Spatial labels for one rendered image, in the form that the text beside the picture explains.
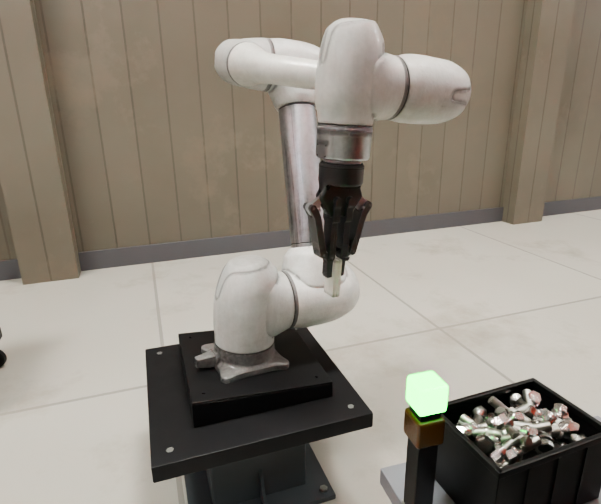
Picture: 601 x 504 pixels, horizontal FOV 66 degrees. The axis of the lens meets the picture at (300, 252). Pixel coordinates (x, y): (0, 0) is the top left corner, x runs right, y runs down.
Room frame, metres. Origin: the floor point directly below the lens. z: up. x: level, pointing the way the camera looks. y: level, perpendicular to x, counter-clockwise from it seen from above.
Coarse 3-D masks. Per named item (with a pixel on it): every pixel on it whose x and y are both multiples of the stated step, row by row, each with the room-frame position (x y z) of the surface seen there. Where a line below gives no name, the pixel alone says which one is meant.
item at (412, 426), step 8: (408, 408) 0.51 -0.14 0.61; (408, 416) 0.50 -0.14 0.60; (408, 424) 0.50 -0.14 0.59; (416, 424) 0.48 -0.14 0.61; (424, 424) 0.48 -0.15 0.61; (432, 424) 0.48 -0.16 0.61; (440, 424) 0.49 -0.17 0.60; (408, 432) 0.50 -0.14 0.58; (416, 432) 0.48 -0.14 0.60; (424, 432) 0.48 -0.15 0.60; (432, 432) 0.48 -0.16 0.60; (440, 432) 0.49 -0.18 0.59; (416, 440) 0.48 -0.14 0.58; (424, 440) 0.48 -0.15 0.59; (432, 440) 0.48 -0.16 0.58; (440, 440) 0.49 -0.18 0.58
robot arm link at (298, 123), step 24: (288, 48) 1.28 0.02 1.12; (312, 48) 1.32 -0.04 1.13; (288, 96) 1.26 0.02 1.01; (312, 96) 1.27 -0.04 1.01; (288, 120) 1.26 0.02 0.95; (312, 120) 1.27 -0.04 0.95; (288, 144) 1.24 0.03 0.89; (312, 144) 1.24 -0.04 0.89; (288, 168) 1.23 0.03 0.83; (312, 168) 1.22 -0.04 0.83; (288, 192) 1.22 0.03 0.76; (312, 192) 1.19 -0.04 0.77; (288, 216) 1.21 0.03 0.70; (288, 264) 1.13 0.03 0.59; (312, 264) 1.10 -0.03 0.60; (312, 288) 1.08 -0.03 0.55; (312, 312) 1.06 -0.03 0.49; (336, 312) 1.10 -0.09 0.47
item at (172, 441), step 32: (160, 352) 1.20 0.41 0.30; (320, 352) 1.18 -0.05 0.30; (160, 384) 1.04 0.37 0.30; (160, 416) 0.91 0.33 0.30; (256, 416) 0.90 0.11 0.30; (288, 416) 0.90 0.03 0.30; (320, 416) 0.90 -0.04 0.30; (352, 416) 0.90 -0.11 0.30; (160, 448) 0.80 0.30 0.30; (192, 448) 0.80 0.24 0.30; (224, 448) 0.80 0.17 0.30; (256, 448) 0.82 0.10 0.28; (288, 448) 0.97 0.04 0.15; (160, 480) 0.75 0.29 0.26; (192, 480) 1.00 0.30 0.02; (224, 480) 0.92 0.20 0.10; (256, 480) 0.94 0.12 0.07; (288, 480) 0.97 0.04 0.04; (320, 480) 1.00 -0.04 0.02
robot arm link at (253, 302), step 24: (240, 264) 1.04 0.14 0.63; (264, 264) 1.05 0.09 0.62; (216, 288) 1.05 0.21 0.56; (240, 288) 1.00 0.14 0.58; (264, 288) 1.01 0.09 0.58; (288, 288) 1.06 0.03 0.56; (216, 312) 1.02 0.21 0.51; (240, 312) 0.99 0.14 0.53; (264, 312) 1.00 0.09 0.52; (288, 312) 1.03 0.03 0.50; (216, 336) 1.02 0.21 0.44; (240, 336) 0.99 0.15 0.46; (264, 336) 1.01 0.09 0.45
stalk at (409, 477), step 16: (416, 416) 0.49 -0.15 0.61; (432, 416) 0.49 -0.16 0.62; (416, 448) 0.49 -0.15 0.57; (432, 448) 0.49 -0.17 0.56; (416, 464) 0.49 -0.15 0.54; (432, 464) 0.49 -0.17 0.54; (416, 480) 0.48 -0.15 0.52; (432, 480) 0.49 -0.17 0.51; (416, 496) 0.48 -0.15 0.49; (432, 496) 0.49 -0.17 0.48
